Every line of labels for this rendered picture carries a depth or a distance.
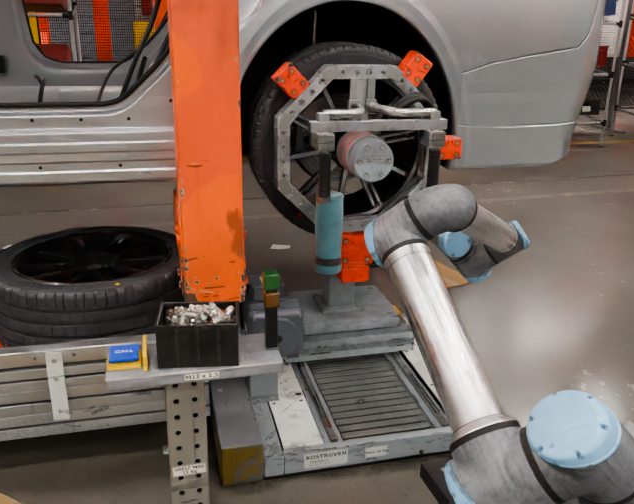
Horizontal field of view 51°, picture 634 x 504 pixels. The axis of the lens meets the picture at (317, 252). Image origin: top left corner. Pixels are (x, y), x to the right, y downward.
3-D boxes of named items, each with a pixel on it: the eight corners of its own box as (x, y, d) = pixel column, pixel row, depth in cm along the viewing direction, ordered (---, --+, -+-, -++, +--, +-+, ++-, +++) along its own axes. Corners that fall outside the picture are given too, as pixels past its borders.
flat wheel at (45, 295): (162, 270, 270) (159, 215, 262) (228, 335, 217) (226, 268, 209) (-16, 302, 238) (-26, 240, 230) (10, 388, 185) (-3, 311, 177)
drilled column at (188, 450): (207, 485, 188) (201, 355, 174) (210, 509, 179) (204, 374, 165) (171, 490, 186) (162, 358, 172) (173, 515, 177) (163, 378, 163)
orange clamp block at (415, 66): (408, 85, 218) (424, 62, 217) (417, 88, 211) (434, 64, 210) (392, 73, 216) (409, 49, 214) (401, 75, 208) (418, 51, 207)
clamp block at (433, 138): (433, 142, 205) (434, 125, 203) (445, 148, 197) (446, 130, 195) (417, 143, 204) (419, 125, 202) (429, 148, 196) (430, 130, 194)
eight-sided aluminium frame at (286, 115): (424, 222, 235) (436, 63, 217) (431, 227, 229) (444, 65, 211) (273, 231, 223) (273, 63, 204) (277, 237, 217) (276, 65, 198)
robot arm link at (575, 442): (660, 485, 118) (619, 438, 110) (572, 519, 124) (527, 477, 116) (628, 416, 130) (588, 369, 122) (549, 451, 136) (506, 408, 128)
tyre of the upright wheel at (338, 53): (411, 28, 236) (229, 56, 225) (437, 29, 215) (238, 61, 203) (424, 202, 261) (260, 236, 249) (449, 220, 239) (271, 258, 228)
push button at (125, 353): (139, 351, 168) (138, 343, 167) (139, 364, 161) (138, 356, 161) (110, 353, 166) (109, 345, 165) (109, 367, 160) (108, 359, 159)
